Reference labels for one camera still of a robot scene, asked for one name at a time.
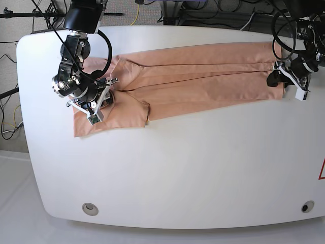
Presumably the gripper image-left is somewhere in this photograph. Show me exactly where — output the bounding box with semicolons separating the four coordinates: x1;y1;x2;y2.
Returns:
66;78;119;115

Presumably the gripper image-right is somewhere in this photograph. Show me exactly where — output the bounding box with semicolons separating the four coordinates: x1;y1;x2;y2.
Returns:
267;57;319;92

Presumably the peach pink T-shirt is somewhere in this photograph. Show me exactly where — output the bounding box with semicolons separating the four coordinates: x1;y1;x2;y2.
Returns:
73;42;285;137

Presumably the silver left table grommet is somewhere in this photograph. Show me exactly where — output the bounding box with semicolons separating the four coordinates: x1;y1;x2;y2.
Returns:
82;203;99;216

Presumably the dark right table grommet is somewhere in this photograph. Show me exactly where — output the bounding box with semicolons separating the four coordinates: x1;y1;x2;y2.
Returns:
301;200;315;213

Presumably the black tripod stand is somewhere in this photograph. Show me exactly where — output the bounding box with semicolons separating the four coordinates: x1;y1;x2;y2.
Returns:
0;7;124;19

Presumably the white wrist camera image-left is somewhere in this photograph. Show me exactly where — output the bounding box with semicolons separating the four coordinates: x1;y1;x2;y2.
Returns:
87;111;104;126

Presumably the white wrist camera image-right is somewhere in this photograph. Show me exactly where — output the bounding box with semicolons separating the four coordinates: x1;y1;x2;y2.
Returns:
295;89;308;101

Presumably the black cable on arm image-right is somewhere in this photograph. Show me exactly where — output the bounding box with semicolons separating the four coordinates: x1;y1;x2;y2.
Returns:
271;5;305;62

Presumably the white cable at top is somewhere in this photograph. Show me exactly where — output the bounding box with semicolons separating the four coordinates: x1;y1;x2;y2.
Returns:
240;12;256;31

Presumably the yellow cable at top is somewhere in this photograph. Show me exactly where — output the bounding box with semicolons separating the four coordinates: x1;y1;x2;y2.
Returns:
130;4;141;26

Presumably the yellow cable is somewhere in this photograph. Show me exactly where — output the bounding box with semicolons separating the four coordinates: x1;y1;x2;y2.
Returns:
2;104;23;129
130;4;141;26

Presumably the grey robot base frame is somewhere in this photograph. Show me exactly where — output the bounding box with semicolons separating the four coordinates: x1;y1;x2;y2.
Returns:
157;1;208;25

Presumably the yellow cable at left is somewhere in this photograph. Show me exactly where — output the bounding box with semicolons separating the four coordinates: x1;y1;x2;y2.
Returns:
2;104;23;129

